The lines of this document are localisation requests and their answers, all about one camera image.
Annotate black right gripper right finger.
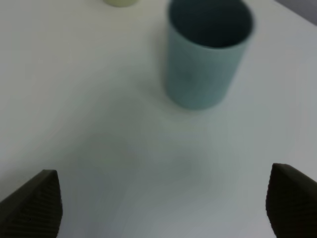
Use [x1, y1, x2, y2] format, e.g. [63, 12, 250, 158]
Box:
[265, 163, 317, 238]

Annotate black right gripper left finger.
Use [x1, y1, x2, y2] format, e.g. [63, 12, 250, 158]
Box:
[0, 170, 62, 238]

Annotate teal plastic cup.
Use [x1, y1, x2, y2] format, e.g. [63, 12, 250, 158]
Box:
[165, 0, 255, 110]

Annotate pale yellow plastic cup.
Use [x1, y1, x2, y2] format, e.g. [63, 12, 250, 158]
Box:
[104, 0, 138, 7]

